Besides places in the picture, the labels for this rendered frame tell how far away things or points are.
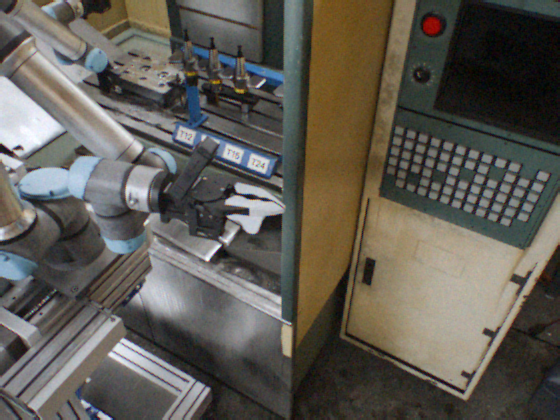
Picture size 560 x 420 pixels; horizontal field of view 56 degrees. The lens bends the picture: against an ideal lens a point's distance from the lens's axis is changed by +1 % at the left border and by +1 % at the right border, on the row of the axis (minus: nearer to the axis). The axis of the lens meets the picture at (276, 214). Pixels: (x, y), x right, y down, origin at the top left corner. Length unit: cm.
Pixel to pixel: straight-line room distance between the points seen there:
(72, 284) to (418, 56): 99
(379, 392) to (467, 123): 138
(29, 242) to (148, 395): 118
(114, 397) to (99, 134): 140
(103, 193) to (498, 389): 205
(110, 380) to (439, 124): 158
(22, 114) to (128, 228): 191
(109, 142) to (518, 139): 95
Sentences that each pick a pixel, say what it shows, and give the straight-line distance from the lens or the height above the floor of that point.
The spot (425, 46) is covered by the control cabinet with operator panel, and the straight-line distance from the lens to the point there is 135.
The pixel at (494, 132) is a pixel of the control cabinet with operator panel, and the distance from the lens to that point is 141.
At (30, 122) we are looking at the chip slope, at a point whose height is 68.
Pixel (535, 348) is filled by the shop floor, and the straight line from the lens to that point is 275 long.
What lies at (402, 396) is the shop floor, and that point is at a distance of 243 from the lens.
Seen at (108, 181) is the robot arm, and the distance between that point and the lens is 88.
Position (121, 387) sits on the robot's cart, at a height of 21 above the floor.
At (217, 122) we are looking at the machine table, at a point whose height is 90.
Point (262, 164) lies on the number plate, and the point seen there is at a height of 94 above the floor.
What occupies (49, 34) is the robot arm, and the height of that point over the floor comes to 144.
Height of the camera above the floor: 215
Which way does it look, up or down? 45 degrees down
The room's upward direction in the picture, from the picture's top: straight up
